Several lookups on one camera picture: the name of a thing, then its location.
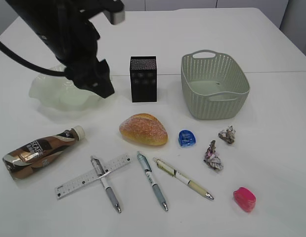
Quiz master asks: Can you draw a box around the grey grip clear pen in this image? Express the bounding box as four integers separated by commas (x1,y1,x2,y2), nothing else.
90,156,122,213

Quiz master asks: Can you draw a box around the paper ball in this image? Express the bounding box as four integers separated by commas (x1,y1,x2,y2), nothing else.
218,125,236,144
203,140,223,172

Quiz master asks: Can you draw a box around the pale green plastic basket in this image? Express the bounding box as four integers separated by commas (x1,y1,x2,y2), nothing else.
181,52,250,120

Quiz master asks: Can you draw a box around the cream green pen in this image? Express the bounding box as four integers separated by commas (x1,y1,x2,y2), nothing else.
153,158,215,200

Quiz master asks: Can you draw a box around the blue clip grey pen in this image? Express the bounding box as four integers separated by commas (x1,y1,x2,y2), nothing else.
137,151,169,212

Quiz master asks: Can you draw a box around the brown coffee drink bottle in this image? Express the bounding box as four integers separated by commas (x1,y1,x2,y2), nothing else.
2,125,86,180

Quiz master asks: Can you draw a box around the sugared bread roll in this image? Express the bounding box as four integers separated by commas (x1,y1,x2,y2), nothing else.
119,113,168,146

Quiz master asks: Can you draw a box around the clear plastic ruler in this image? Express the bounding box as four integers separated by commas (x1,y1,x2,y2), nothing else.
55,154,132,200

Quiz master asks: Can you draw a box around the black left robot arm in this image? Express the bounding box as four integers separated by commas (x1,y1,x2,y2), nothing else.
7,0,115,98

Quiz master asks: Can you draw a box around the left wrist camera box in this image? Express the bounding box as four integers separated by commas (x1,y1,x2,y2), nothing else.
77,0,125,25

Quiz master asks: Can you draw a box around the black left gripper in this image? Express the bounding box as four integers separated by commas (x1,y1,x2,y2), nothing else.
50,14,115,98

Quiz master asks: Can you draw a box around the blue pencil sharpener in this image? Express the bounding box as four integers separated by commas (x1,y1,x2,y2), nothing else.
178,129,196,147

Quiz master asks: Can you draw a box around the black perforated pen holder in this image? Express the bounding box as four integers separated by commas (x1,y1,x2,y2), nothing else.
130,56,157,103

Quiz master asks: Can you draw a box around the pink pencil sharpener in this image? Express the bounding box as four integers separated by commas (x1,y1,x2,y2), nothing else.
233,187,256,213

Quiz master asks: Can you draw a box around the pale green wavy glass bowl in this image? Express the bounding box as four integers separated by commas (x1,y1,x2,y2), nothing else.
29,74,103,111

